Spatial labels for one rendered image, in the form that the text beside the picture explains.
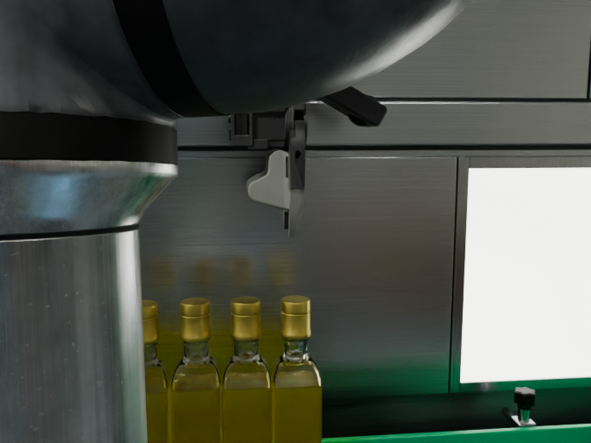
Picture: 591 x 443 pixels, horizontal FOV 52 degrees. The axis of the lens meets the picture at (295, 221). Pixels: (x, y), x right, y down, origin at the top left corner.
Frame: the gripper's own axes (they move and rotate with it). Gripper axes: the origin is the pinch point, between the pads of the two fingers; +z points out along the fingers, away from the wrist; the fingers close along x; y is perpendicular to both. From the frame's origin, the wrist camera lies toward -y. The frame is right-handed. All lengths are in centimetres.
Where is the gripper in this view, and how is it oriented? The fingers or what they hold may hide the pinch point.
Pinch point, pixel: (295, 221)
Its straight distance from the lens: 69.5
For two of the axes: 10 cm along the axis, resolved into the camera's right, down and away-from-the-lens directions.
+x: 1.0, 1.4, -9.8
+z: 0.0, 9.9, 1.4
